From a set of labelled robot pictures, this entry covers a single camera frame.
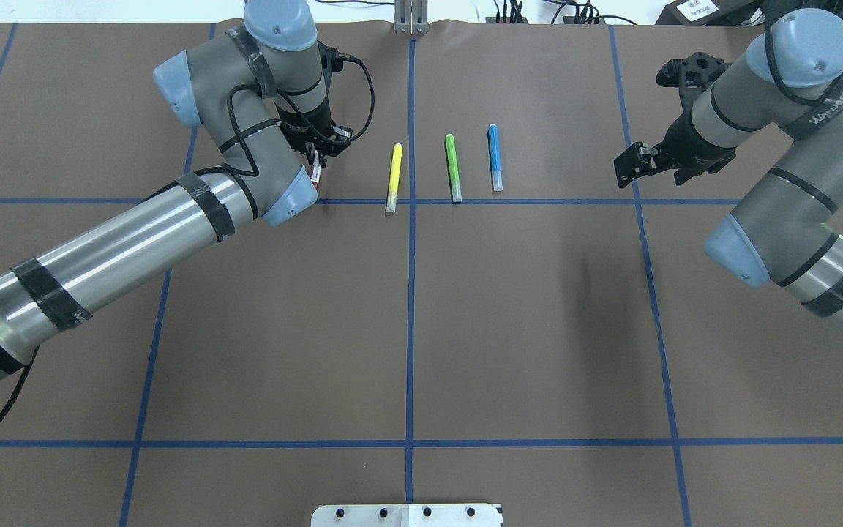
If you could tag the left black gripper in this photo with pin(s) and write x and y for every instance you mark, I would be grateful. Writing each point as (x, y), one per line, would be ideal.
(306, 121)

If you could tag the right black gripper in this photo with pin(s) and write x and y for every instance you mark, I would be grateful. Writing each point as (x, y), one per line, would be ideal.
(687, 143)

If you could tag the red marker pen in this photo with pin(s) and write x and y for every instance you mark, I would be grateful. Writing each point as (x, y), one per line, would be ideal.
(316, 171)

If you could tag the blue marker pen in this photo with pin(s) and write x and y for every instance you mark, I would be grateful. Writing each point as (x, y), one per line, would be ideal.
(494, 145)

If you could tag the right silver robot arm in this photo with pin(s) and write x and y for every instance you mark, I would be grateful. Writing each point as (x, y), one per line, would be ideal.
(790, 76)

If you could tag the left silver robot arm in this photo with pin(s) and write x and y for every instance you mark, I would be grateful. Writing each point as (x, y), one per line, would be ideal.
(260, 90)

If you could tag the yellow marker pen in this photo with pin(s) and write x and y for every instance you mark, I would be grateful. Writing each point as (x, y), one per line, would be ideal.
(395, 166)

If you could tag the green marker pen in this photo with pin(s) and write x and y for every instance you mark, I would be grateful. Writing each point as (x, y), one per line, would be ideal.
(450, 147)

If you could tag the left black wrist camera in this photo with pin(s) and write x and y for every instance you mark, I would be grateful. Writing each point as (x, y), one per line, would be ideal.
(331, 63)

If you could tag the aluminium frame post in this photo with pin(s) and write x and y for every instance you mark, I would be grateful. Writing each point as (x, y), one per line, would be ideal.
(411, 17)

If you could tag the white camera stand column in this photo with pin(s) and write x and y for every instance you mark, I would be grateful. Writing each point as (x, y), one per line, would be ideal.
(431, 514)

